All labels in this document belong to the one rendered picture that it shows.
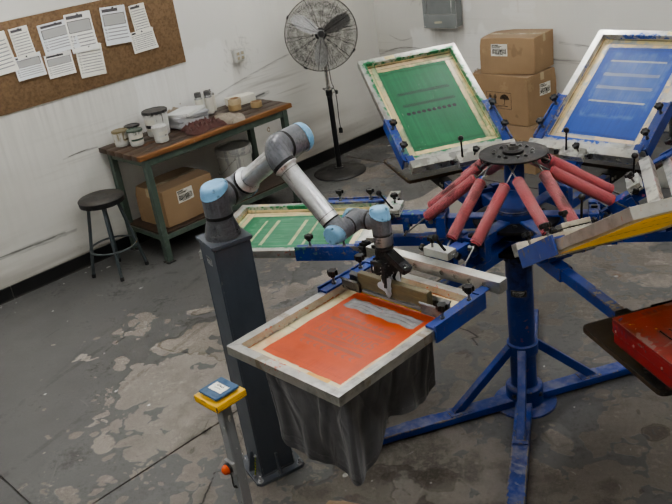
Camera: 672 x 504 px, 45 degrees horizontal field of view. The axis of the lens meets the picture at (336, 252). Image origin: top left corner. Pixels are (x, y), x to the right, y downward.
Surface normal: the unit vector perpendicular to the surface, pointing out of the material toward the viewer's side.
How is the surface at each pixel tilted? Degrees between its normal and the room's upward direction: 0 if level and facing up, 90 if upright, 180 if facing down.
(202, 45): 90
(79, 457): 0
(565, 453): 0
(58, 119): 90
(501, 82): 89
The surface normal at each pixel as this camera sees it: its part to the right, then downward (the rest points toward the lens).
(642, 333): -0.14, -0.90
